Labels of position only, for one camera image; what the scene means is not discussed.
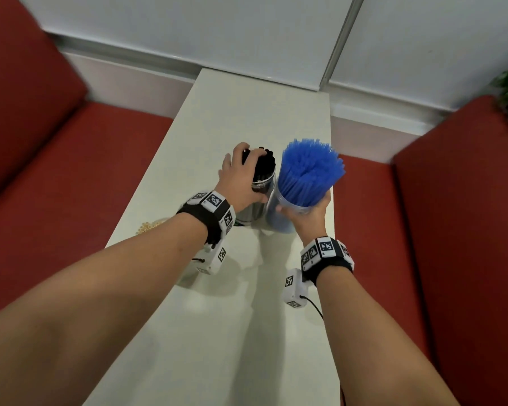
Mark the person's left hand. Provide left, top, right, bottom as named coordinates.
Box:
left=214, top=142, right=270, bottom=214

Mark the person's right hand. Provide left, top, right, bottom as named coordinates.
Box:
left=275, top=189, right=333, bottom=246

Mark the clear glass jar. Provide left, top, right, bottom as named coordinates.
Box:
left=235, top=147, right=277, bottom=227
left=135, top=219, right=170, bottom=236

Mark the small bunch of black straws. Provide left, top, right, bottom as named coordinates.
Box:
left=242, top=147, right=277, bottom=184

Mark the frosted plastic jar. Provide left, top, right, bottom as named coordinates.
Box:
left=264, top=188, right=322, bottom=233

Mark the small bunch of blue straws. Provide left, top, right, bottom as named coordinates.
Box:
left=277, top=138, right=347, bottom=208

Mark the person's left forearm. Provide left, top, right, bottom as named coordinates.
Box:
left=0, top=213, right=208, bottom=406

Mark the person's right forearm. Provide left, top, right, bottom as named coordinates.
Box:
left=317, top=266, right=460, bottom=406

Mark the black right wristband with markers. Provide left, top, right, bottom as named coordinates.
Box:
left=300, top=236, right=355, bottom=287

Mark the black wristband with markers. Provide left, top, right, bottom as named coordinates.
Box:
left=176, top=191, right=237, bottom=248
left=300, top=236, right=355, bottom=287

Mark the black left wristband with markers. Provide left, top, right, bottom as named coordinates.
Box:
left=176, top=191, right=237, bottom=248

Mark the red sofa beside plant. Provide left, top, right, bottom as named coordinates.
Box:
left=334, top=95, right=508, bottom=406

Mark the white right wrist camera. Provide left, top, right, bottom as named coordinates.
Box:
left=282, top=268, right=309, bottom=309

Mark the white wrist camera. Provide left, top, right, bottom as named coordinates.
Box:
left=192, top=245, right=228, bottom=276
left=282, top=268, right=309, bottom=309

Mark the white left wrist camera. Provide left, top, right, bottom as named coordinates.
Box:
left=192, top=245, right=228, bottom=276

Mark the black right camera cable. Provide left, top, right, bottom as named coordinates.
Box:
left=300, top=294, right=325, bottom=321

